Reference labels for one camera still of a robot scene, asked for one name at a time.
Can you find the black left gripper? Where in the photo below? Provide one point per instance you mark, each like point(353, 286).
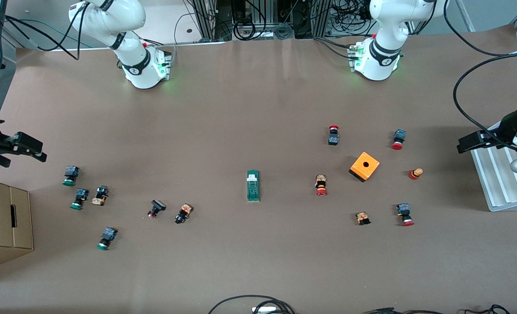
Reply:
point(498, 133)

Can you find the green terminal block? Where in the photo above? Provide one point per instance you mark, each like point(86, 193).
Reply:
point(253, 187)

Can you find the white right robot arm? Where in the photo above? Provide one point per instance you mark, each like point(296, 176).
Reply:
point(131, 61)

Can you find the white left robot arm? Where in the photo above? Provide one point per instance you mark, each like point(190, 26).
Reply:
point(385, 43)

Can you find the white ridged tray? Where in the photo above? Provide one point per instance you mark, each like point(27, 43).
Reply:
point(498, 183)

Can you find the green mushroom push button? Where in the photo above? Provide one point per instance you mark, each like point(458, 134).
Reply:
point(80, 197)
point(107, 236)
point(70, 173)

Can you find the brown cardboard box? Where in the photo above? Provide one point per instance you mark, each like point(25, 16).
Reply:
point(5, 218)

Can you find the small red orange knob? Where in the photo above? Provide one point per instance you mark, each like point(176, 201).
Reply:
point(415, 173)

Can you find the red mushroom button blue block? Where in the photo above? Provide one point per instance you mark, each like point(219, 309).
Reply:
point(398, 137)
point(404, 211)

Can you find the orange contact block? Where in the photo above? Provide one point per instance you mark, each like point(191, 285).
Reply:
point(363, 218)

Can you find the red button black block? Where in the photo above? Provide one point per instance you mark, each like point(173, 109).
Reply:
point(333, 138)

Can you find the red button yellow orange block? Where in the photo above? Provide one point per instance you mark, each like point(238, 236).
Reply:
point(320, 183)

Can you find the brown paper table cover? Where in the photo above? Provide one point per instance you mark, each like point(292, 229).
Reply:
point(284, 261)

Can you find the aluminium equipment rack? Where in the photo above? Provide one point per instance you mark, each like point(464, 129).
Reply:
point(207, 17)

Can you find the white plug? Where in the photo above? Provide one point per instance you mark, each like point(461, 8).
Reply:
point(265, 310)

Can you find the black selector switch orange block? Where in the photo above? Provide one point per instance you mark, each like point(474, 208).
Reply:
point(100, 195)
point(184, 213)

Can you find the orange button enclosure box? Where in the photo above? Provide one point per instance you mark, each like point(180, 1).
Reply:
point(361, 170)

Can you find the black flat head switch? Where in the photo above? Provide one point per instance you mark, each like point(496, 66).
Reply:
point(157, 206)

